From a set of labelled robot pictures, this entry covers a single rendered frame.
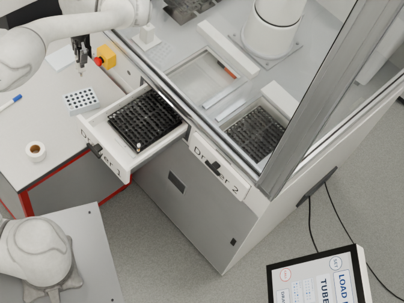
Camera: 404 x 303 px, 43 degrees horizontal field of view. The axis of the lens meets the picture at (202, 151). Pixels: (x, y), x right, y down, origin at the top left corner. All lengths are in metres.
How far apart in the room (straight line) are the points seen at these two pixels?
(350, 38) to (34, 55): 0.69
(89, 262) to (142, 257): 0.94
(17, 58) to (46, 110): 0.99
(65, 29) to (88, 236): 0.70
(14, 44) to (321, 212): 2.15
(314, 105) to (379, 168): 1.92
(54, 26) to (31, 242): 0.58
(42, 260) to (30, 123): 0.75
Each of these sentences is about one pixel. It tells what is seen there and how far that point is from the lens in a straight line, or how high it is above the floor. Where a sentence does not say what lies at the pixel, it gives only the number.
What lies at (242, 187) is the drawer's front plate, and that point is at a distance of 1.83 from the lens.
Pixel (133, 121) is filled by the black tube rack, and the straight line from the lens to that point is 1.92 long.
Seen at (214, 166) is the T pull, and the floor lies 0.91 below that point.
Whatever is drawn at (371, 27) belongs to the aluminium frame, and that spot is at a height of 1.78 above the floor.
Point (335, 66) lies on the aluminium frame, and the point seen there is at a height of 1.63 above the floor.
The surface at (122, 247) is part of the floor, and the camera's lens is 2.65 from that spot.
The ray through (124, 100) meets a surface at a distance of 1.98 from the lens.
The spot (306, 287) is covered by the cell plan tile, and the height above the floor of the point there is 1.07.
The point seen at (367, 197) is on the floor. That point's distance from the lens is 3.12.
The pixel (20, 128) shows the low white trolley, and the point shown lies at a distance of 2.08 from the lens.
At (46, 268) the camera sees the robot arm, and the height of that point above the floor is 1.06.
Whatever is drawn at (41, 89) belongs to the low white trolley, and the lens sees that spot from 2.18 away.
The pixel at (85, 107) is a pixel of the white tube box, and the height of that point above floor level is 0.79.
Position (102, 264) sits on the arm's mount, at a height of 0.86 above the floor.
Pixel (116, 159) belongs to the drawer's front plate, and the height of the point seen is 0.93.
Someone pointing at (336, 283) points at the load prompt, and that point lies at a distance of 1.54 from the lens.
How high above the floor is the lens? 2.50
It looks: 58 degrees down
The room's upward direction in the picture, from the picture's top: 18 degrees clockwise
